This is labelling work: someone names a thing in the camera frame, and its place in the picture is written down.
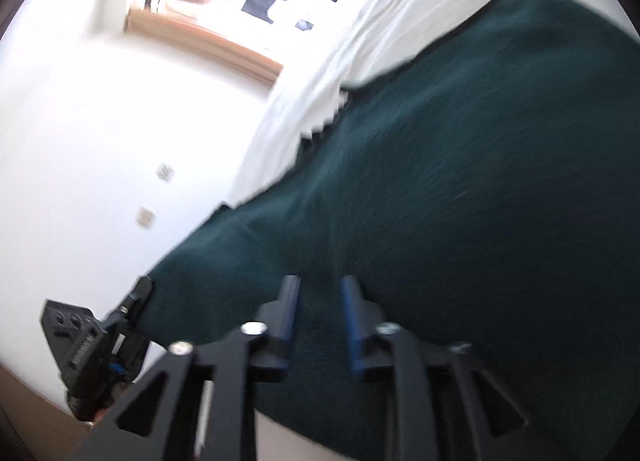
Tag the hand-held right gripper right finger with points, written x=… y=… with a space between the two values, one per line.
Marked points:
x=351 y=321

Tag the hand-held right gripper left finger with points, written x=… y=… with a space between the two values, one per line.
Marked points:
x=289 y=311

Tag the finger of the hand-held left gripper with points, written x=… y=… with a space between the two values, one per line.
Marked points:
x=137 y=298

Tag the dark green knit sweater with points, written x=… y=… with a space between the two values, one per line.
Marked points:
x=450 y=191

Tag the beige curtain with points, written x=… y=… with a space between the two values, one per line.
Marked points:
x=210 y=43

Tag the white wall socket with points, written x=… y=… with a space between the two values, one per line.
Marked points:
x=145 y=216
x=165 y=171

